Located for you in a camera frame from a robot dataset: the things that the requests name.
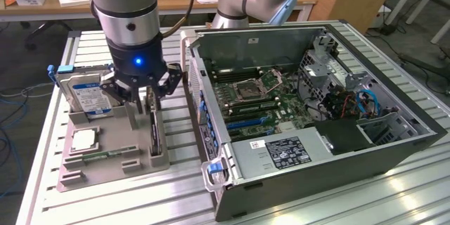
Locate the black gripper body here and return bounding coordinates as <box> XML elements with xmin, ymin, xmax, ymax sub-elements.
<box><xmin>107</xmin><ymin>34</ymin><xmax>169</xmax><ymax>89</ymax></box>

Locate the grey parts rack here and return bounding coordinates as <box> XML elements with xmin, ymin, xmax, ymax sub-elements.
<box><xmin>56</xmin><ymin>73</ymin><xmax>173</xmax><ymax>193</ymax></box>

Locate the silver CPU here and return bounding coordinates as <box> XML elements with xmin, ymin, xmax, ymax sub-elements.
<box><xmin>71</xmin><ymin>129</ymin><xmax>99</xmax><ymax>152</ymax></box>

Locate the CPU socket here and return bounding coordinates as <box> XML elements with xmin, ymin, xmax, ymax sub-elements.
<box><xmin>234</xmin><ymin>79</ymin><xmax>262</xmax><ymax>102</ymax></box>

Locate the green RAM stick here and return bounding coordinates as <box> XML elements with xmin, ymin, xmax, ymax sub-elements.
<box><xmin>82</xmin><ymin>148</ymin><xmax>139</xmax><ymax>161</ymax></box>

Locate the installed RAM stick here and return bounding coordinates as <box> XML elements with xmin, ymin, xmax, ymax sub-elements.
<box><xmin>229</xmin><ymin>99</ymin><xmax>279</xmax><ymax>114</ymax></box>

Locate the blue expansion slot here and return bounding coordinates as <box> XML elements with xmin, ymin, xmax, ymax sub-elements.
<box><xmin>223</xmin><ymin>118</ymin><xmax>263</xmax><ymax>131</ymax></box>

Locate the metal socket cover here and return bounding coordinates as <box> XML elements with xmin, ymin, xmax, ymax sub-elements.
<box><xmin>259</xmin><ymin>68</ymin><xmax>286</xmax><ymax>94</ymax></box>

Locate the black chair base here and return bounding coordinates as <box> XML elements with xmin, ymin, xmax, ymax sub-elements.
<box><xmin>19</xmin><ymin>21</ymin><xmax>74</xmax><ymax>51</ymax></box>

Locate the green motherboard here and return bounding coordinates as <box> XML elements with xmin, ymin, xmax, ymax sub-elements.
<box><xmin>206</xmin><ymin>63</ymin><xmax>319</xmax><ymax>143</ymax></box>

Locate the grey power supply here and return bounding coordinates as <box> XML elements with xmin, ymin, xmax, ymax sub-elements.
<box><xmin>227</xmin><ymin>126</ymin><xmax>334</xmax><ymax>181</ymax></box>

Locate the perforated metal drive cage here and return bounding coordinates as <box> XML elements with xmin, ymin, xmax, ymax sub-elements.
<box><xmin>298</xmin><ymin>48</ymin><xmax>351</xmax><ymax>106</ymax></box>

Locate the open black PC case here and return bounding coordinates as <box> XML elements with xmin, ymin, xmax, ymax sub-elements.
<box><xmin>179</xmin><ymin>22</ymin><xmax>449</xmax><ymax>222</ymax></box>

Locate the black floor box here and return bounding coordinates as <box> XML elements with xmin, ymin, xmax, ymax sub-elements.
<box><xmin>381</xmin><ymin>24</ymin><xmax>400</xmax><ymax>36</ymax></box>

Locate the grey disk bay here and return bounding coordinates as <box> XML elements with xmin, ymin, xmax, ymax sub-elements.
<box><xmin>355</xmin><ymin>111</ymin><xmax>421</xmax><ymax>146</ymax></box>

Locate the black floor stand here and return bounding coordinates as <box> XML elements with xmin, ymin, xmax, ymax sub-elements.
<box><xmin>398</xmin><ymin>52</ymin><xmax>450</xmax><ymax>74</ymax></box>

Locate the hard disk with blue bracket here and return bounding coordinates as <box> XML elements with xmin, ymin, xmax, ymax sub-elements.
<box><xmin>47</xmin><ymin>63</ymin><xmax>119</xmax><ymax>121</ymax></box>

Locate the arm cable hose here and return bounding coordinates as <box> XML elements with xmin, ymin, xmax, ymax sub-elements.
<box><xmin>157</xmin><ymin>0</ymin><xmax>198</xmax><ymax>42</ymax></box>

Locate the grey floor cable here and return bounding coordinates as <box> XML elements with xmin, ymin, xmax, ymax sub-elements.
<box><xmin>0</xmin><ymin>82</ymin><xmax>54</xmax><ymax>99</ymax></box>

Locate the black wire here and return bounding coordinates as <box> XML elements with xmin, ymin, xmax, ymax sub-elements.
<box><xmin>297</xmin><ymin>73</ymin><xmax>319</xmax><ymax>111</ymax></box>

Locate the blue floor cable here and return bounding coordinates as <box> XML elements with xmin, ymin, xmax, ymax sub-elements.
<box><xmin>0</xmin><ymin>95</ymin><xmax>31</xmax><ymax>199</ymax></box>

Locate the red wire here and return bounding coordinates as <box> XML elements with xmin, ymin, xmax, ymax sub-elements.
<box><xmin>342</xmin><ymin>95</ymin><xmax>354</xmax><ymax>118</ymax></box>

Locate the blue wire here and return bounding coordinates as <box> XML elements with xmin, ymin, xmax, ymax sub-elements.
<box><xmin>355</xmin><ymin>90</ymin><xmax>384</xmax><ymax>119</ymax></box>

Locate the white table frame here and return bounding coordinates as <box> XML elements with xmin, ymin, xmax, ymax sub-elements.
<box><xmin>385</xmin><ymin>0</ymin><xmax>450</xmax><ymax>44</ymax></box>

